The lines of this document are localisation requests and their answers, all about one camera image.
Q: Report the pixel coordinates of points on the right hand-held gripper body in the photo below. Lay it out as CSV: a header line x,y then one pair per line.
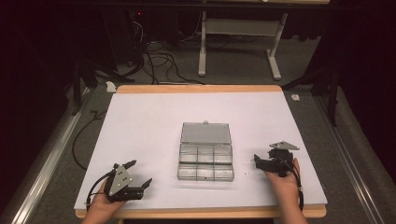
x,y
280,158

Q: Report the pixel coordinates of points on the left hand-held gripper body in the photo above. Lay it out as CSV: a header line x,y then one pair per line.
x,y
120,182

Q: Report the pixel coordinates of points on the person's left hand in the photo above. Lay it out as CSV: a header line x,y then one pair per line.
x,y
104,202

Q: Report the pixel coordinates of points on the person's right hand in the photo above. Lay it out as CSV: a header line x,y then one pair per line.
x,y
285,186

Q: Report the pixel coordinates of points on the white paper sheet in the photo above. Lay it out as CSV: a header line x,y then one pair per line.
x,y
149,130

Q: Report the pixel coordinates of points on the clear plastic compartment box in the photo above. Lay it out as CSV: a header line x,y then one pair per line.
x,y
205,155

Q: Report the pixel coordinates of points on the small white floor scrap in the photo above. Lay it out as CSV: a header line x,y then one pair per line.
x,y
295,97

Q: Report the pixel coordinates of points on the white scrap on floor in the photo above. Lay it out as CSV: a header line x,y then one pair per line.
x,y
110,87

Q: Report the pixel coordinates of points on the black metal stand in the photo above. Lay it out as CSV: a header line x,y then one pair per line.
x,y
327,87
81,84

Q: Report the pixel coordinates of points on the dark computer tower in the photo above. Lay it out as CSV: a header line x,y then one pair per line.
x,y
124,34

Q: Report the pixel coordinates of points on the aluminium floor rail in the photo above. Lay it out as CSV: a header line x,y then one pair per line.
x,y
348,155
43,168

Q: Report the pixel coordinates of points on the white metal desk frame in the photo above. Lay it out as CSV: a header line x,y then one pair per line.
x,y
239,28

